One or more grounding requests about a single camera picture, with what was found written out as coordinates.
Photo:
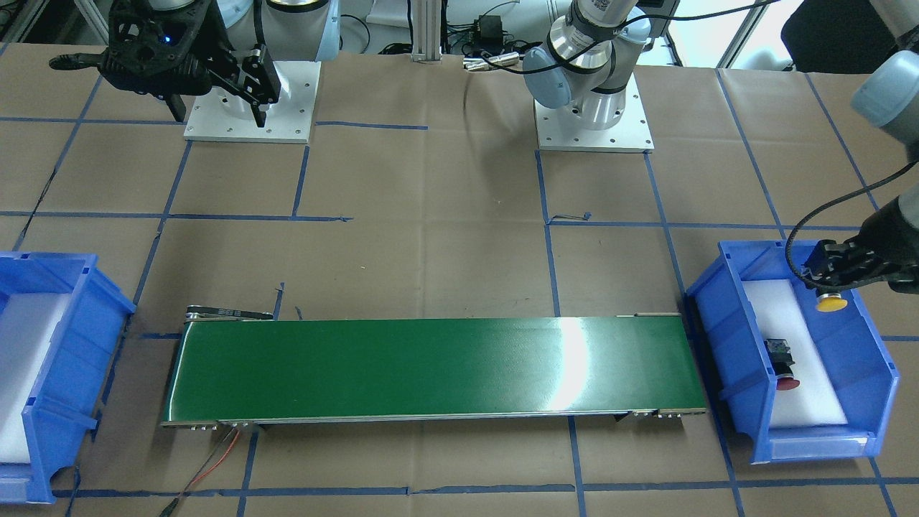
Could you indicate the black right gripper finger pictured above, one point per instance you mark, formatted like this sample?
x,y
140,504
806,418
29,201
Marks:
x,y
176,105
252,78

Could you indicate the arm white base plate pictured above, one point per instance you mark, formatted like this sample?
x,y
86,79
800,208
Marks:
x,y
221,116
614,123

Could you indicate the blue bin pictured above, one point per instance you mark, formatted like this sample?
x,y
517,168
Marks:
x,y
60,409
859,367

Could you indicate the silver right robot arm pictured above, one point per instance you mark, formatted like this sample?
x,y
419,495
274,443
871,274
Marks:
x,y
292,30

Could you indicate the yellow mushroom push button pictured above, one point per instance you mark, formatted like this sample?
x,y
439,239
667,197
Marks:
x,y
829,302

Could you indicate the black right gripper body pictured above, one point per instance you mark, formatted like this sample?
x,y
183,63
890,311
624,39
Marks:
x,y
203,44

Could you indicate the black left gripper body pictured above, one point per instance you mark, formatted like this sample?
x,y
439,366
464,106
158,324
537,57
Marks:
x,y
880,240

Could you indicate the white foam pad bin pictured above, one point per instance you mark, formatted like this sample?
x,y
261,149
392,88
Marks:
x,y
778,315
28,322

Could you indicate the aluminium frame post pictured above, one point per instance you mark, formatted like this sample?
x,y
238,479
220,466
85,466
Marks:
x,y
427,26

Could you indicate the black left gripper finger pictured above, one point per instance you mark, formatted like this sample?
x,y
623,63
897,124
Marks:
x,y
827,285
832,261

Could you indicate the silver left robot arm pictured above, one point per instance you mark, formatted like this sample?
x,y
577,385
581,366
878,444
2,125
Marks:
x,y
888,100

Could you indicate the red mushroom push button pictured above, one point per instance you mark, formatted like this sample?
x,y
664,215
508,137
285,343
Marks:
x,y
781,360

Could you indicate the green conveyor belt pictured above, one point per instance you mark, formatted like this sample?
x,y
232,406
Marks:
x,y
299,372

